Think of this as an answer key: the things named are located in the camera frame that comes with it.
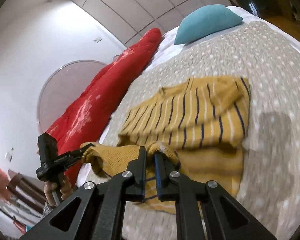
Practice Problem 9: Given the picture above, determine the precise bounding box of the yellow striped knit sweater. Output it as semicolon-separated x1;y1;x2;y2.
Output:
82;76;250;213

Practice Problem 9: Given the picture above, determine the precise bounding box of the houndstooth patterned clothing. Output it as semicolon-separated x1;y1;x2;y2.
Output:
42;201;54;218

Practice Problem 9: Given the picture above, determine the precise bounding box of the beige dotted quilt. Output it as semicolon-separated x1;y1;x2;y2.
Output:
82;21;300;240

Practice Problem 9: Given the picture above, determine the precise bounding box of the teal pillow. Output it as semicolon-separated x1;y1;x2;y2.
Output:
174;4;243;45

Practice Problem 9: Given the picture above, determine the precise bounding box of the red floral blanket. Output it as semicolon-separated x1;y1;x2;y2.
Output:
45;28;163;181

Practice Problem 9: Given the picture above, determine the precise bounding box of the white wall switch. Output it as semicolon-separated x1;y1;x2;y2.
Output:
94;37;102;43

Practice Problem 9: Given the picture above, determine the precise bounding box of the person's left hand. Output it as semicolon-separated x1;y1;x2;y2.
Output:
44;174;74;207

